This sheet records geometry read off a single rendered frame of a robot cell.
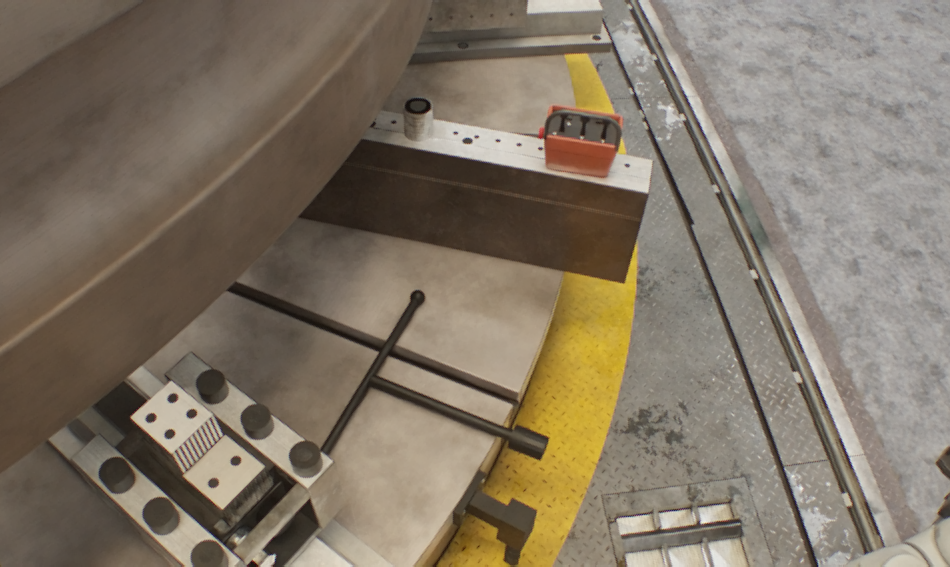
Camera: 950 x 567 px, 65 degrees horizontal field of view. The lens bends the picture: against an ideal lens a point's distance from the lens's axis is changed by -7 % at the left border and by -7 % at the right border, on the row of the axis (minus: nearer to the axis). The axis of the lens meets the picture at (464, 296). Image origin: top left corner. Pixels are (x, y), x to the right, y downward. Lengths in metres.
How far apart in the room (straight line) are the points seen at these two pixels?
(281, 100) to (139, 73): 0.32
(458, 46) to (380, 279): 1.15
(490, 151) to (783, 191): 1.52
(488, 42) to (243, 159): 1.80
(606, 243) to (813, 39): 2.35
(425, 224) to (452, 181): 0.21
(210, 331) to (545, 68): 1.64
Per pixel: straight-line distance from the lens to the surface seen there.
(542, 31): 3.25
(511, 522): 1.97
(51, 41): 1.21
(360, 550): 1.90
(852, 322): 3.02
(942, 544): 1.40
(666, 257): 2.96
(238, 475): 1.58
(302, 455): 1.61
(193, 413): 1.57
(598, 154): 2.10
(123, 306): 1.51
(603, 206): 2.20
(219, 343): 2.31
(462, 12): 3.05
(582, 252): 2.34
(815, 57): 4.25
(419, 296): 2.28
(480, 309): 2.30
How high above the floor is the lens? 2.14
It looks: 52 degrees down
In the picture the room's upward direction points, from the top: 2 degrees clockwise
